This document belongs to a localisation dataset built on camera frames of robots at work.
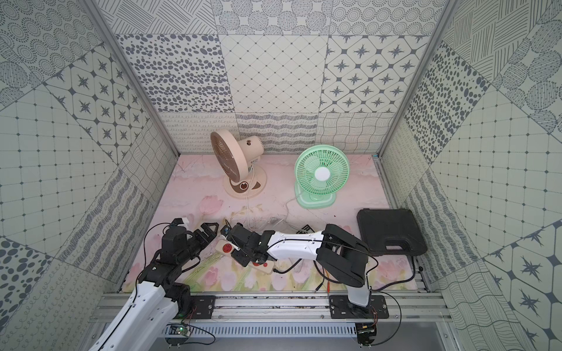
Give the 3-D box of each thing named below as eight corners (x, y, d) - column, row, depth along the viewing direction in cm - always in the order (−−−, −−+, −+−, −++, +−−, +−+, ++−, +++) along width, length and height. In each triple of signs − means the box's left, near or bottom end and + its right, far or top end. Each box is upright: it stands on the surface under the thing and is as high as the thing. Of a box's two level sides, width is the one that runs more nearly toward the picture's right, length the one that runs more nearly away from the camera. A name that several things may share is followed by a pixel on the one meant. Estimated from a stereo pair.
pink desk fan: (218, 203, 103) (196, 156, 78) (225, 174, 114) (208, 125, 89) (263, 203, 103) (256, 156, 78) (266, 174, 114) (260, 125, 90)
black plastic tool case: (365, 255, 88) (370, 249, 83) (356, 216, 100) (360, 208, 94) (420, 255, 88) (429, 249, 83) (405, 216, 100) (412, 208, 94)
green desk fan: (295, 210, 100) (297, 166, 76) (294, 190, 107) (296, 145, 84) (338, 210, 100) (354, 166, 76) (335, 190, 107) (348, 145, 84)
